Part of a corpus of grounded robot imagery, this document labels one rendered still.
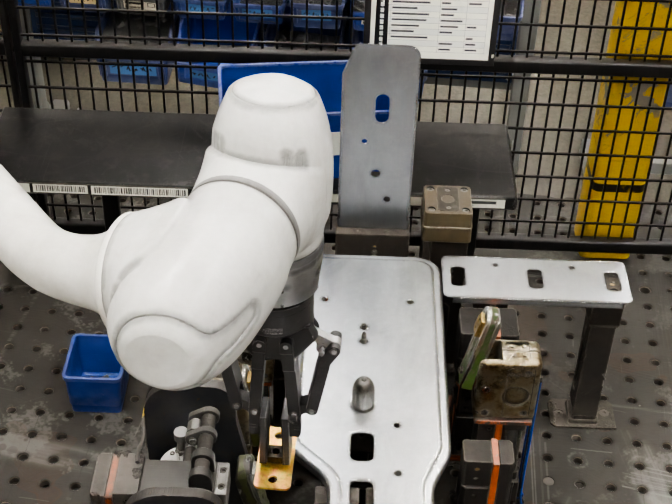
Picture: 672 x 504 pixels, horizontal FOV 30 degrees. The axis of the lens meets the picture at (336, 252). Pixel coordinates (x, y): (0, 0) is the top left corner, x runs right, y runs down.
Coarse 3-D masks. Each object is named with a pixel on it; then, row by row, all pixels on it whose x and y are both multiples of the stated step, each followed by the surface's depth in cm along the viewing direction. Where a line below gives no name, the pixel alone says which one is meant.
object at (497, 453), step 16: (464, 448) 169; (480, 448) 169; (496, 448) 169; (512, 448) 169; (464, 464) 167; (480, 464) 167; (496, 464) 167; (512, 464) 167; (464, 480) 169; (480, 480) 169; (496, 480) 168; (512, 480) 172; (464, 496) 171; (480, 496) 171; (496, 496) 171
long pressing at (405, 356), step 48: (336, 288) 192; (384, 288) 192; (432, 288) 192; (384, 336) 184; (432, 336) 184; (336, 384) 176; (384, 384) 176; (432, 384) 176; (336, 432) 169; (384, 432) 169; (432, 432) 169; (336, 480) 162; (384, 480) 163; (432, 480) 163
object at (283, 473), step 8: (272, 432) 134; (280, 432) 134; (272, 440) 133; (280, 440) 133; (296, 440) 134; (272, 448) 131; (280, 448) 131; (272, 456) 130; (280, 456) 130; (264, 464) 131; (272, 464) 131; (280, 464) 131; (256, 472) 130; (264, 472) 130; (272, 472) 130; (280, 472) 130; (288, 472) 130; (256, 480) 129; (264, 480) 129; (280, 480) 129; (288, 480) 129; (264, 488) 128; (272, 488) 128; (280, 488) 128; (288, 488) 128
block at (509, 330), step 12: (468, 312) 191; (480, 312) 191; (504, 312) 192; (516, 312) 192; (468, 324) 189; (504, 324) 189; (516, 324) 189; (456, 336) 195; (468, 336) 188; (504, 336) 187; (516, 336) 187; (456, 348) 194; (456, 360) 193; (456, 372) 193; (456, 384) 194; (456, 396) 202; (468, 396) 196; (456, 408) 200; (468, 408) 198; (456, 420) 199; (468, 420) 199; (456, 432) 201; (468, 432) 201; (456, 444) 205; (456, 456) 204
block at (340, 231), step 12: (336, 228) 203; (348, 228) 203; (360, 228) 203; (372, 228) 204; (408, 228) 204; (336, 240) 203; (348, 240) 203; (360, 240) 203; (372, 240) 203; (384, 240) 203; (396, 240) 203; (408, 240) 203; (336, 252) 205; (348, 252) 205; (360, 252) 205; (372, 252) 205; (384, 252) 204; (396, 252) 204
